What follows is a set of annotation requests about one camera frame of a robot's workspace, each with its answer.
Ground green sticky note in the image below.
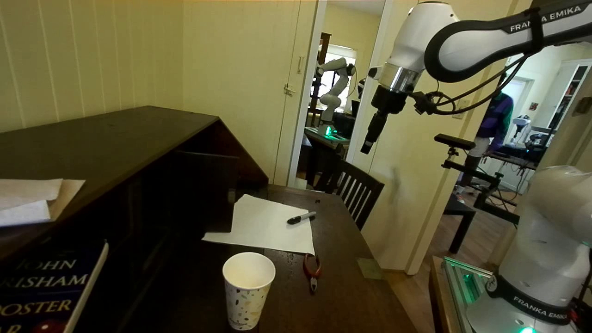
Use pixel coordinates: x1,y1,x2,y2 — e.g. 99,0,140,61
354,257,384,281

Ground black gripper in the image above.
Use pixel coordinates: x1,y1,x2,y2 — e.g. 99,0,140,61
358,83,408,155

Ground person in blue jacket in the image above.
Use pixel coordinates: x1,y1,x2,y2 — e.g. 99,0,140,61
476,72,515,159

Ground white paper sheet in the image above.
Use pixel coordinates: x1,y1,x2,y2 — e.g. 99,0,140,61
201,192,315,257

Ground black marker pen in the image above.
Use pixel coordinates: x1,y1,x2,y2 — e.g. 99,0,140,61
284,211,317,225

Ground aluminium robot base mount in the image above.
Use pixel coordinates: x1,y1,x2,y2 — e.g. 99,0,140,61
441,255,499,333

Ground black metal equipment stand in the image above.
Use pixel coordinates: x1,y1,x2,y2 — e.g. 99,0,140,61
432,131,523,255

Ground speckled white paper cup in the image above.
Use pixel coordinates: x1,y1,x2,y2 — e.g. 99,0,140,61
219,249,277,333

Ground white folded paper stack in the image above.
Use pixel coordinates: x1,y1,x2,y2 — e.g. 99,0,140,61
0,177,64,229

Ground tan manila envelope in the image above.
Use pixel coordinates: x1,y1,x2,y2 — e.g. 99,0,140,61
45,177,86,222

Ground dark wooden slatted chair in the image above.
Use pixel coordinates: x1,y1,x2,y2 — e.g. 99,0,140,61
312,157,386,231

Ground dark wooden shelf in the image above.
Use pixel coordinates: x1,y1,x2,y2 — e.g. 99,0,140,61
0,103,269,333

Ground cream panel door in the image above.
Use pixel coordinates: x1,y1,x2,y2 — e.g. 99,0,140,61
180,0,319,186

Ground red handled pliers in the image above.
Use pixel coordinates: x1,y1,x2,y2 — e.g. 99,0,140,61
301,253,323,296

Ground John Grisham book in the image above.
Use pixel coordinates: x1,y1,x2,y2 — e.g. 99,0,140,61
0,238,110,333

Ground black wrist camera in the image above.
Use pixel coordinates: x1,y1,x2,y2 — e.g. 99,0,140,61
410,90,436,116

